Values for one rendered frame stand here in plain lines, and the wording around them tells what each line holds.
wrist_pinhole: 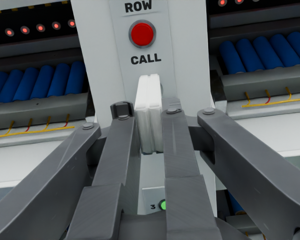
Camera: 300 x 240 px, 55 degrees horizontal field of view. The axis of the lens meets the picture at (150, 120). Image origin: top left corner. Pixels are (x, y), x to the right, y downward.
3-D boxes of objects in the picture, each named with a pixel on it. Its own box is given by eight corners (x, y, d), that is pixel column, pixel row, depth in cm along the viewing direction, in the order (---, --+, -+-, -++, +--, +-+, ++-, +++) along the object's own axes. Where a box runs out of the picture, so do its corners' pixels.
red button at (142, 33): (155, 45, 21) (152, 21, 20) (133, 47, 21) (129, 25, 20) (154, 42, 22) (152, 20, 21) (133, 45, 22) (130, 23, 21)
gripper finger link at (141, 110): (154, 155, 17) (141, 156, 17) (154, 110, 23) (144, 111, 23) (147, 106, 16) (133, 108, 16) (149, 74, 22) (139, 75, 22)
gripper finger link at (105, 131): (139, 160, 15) (82, 166, 15) (142, 121, 20) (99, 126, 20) (135, 135, 14) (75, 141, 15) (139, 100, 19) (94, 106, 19)
